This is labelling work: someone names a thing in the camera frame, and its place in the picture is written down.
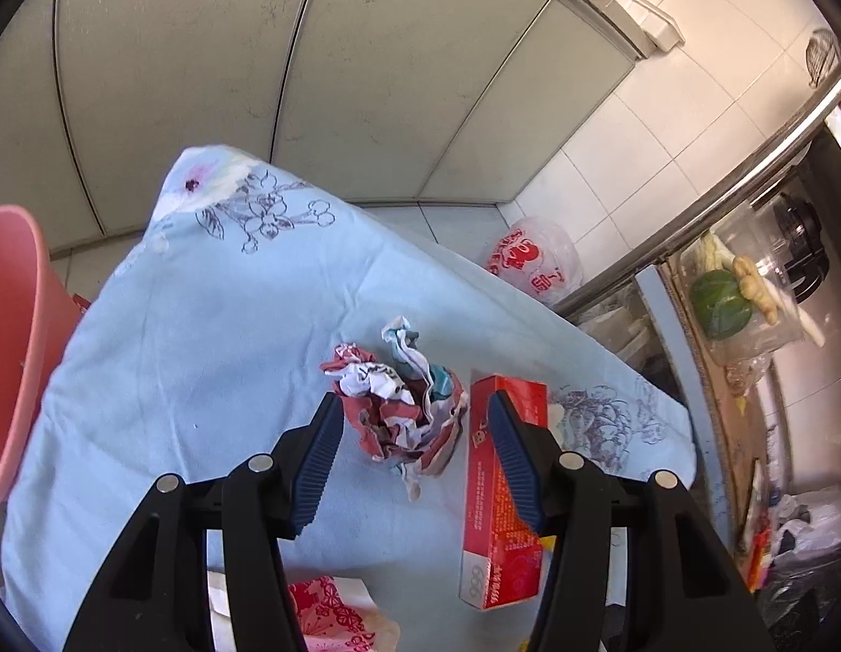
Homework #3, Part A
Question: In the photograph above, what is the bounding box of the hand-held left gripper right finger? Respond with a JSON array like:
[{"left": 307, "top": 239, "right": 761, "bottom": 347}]
[{"left": 487, "top": 390, "right": 778, "bottom": 652}]

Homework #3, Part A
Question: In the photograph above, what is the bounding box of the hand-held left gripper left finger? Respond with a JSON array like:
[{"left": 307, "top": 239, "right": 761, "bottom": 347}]
[{"left": 64, "top": 392, "right": 346, "bottom": 652}]

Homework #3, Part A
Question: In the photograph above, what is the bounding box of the red cardboard box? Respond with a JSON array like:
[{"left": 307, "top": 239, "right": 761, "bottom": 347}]
[{"left": 459, "top": 373, "right": 550, "bottom": 611}]

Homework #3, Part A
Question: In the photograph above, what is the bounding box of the printed paper ball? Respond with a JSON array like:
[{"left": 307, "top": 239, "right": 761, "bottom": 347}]
[{"left": 318, "top": 316, "right": 470, "bottom": 504}]

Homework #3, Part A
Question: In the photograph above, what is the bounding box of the pink patterned paper cup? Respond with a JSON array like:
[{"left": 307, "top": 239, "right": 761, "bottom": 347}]
[{"left": 206, "top": 570, "right": 401, "bottom": 652}]

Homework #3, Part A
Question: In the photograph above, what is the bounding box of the pink plastic bucket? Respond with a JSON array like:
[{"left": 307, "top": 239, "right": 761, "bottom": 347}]
[{"left": 0, "top": 205, "right": 82, "bottom": 509}]

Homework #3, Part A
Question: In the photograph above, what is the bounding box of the light blue floral cloth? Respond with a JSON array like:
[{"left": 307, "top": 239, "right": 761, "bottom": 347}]
[{"left": 0, "top": 145, "right": 699, "bottom": 652}]

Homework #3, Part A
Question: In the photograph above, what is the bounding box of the cardboard sheet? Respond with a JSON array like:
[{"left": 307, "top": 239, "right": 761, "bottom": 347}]
[{"left": 655, "top": 265, "right": 768, "bottom": 558}]

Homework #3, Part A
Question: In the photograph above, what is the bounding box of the red print plastic bag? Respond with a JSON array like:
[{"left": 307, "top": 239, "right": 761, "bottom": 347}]
[{"left": 487, "top": 216, "right": 585, "bottom": 306}]

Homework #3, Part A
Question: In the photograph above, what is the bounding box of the clear bag of dried food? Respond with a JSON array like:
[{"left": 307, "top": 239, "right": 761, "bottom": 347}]
[{"left": 726, "top": 353, "right": 775, "bottom": 398}]

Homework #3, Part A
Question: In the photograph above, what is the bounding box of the green squash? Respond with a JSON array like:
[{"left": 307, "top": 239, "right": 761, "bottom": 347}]
[{"left": 688, "top": 270, "right": 754, "bottom": 341}]

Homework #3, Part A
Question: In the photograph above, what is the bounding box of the clear plastic container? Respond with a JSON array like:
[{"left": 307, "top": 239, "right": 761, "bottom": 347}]
[{"left": 685, "top": 204, "right": 808, "bottom": 368}]

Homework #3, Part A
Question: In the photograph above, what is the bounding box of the ginger root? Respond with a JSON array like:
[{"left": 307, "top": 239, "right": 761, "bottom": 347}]
[{"left": 733, "top": 254, "right": 781, "bottom": 327}]

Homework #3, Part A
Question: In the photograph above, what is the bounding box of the black plastic bag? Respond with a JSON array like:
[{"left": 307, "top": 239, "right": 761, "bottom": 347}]
[{"left": 753, "top": 489, "right": 841, "bottom": 652}]

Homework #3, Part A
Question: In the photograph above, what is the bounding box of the metal shelf rack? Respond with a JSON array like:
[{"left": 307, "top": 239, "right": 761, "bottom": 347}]
[{"left": 556, "top": 61, "right": 841, "bottom": 558}]

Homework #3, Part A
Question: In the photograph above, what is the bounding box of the white radish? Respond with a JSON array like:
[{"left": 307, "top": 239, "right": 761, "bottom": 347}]
[{"left": 797, "top": 299, "right": 829, "bottom": 347}]

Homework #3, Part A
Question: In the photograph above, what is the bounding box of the black blender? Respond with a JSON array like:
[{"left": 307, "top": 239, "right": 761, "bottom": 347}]
[{"left": 767, "top": 193, "right": 832, "bottom": 303}]

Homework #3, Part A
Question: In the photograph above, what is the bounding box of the grey-green kitchen cabinet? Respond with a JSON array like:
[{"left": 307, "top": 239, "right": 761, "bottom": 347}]
[{"left": 0, "top": 0, "right": 686, "bottom": 259}]

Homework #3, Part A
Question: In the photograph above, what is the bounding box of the metal wire strainer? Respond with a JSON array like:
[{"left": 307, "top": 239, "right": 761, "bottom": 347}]
[{"left": 804, "top": 28, "right": 841, "bottom": 89}]

